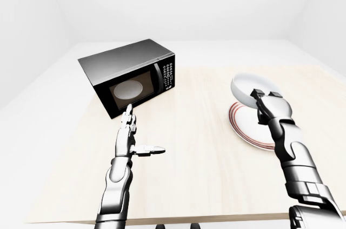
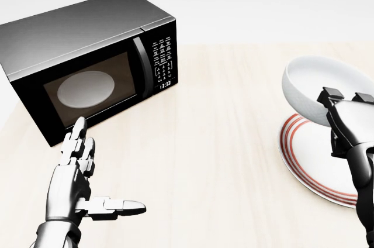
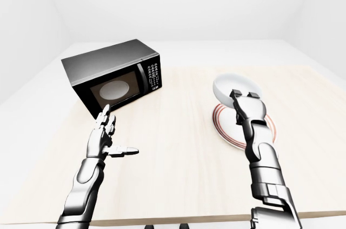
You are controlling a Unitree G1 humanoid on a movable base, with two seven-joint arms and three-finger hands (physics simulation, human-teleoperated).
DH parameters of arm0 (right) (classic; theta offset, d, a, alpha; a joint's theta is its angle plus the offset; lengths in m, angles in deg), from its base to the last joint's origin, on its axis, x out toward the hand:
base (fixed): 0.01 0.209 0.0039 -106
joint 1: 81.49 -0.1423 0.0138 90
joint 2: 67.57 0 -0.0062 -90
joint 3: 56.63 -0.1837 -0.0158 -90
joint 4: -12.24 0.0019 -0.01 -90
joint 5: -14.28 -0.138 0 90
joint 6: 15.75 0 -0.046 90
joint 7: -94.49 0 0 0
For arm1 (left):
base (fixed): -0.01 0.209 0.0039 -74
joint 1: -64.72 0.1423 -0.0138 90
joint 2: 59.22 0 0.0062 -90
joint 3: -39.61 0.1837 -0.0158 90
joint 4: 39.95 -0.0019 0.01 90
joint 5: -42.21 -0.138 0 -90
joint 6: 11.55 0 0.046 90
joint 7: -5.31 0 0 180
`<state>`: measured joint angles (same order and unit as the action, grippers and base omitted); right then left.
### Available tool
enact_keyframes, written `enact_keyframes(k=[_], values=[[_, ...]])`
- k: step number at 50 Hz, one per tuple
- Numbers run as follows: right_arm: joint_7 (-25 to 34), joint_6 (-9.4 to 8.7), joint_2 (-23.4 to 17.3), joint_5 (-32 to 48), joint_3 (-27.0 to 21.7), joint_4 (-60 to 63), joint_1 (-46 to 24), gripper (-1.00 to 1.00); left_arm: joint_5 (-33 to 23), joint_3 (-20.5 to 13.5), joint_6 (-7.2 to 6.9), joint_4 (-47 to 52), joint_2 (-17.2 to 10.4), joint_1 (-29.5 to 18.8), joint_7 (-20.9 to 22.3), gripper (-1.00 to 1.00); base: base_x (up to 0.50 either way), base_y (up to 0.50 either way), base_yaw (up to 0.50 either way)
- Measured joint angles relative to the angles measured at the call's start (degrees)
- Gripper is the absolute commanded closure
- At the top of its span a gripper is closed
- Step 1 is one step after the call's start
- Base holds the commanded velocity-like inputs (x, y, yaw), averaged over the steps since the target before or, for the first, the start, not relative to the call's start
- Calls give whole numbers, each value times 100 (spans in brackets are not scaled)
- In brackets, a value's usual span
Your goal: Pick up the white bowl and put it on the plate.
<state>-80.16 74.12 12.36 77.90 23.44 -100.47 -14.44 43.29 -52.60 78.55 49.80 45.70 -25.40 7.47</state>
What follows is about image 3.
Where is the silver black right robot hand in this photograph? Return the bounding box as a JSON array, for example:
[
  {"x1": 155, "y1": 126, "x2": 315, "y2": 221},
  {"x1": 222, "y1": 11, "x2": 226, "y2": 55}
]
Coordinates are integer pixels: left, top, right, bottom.
[{"x1": 229, "y1": 89, "x2": 268, "y2": 128}]

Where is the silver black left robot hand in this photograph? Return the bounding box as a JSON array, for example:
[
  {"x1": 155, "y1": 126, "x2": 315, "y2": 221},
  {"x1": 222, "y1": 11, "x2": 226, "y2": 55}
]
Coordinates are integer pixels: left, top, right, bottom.
[{"x1": 85, "y1": 104, "x2": 140, "y2": 160}]

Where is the white bowl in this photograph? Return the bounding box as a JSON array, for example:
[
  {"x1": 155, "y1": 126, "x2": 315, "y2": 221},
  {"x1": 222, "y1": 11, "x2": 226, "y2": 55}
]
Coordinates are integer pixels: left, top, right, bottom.
[{"x1": 212, "y1": 73, "x2": 263, "y2": 110}]

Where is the white plate with red rings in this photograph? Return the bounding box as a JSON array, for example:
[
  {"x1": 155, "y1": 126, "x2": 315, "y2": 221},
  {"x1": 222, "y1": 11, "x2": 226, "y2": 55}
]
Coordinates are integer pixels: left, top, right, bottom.
[{"x1": 211, "y1": 103, "x2": 278, "y2": 151}]

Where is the pale round microwave turntable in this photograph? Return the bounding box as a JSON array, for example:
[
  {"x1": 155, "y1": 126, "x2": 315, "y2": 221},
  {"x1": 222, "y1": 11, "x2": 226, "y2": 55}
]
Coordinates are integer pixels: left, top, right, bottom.
[{"x1": 99, "y1": 80, "x2": 130, "y2": 100}]

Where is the black microwave oven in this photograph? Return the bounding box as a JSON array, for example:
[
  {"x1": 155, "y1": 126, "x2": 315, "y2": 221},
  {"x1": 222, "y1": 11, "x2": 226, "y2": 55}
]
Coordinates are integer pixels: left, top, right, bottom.
[{"x1": 61, "y1": 39, "x2": 163, "y2": 120}]

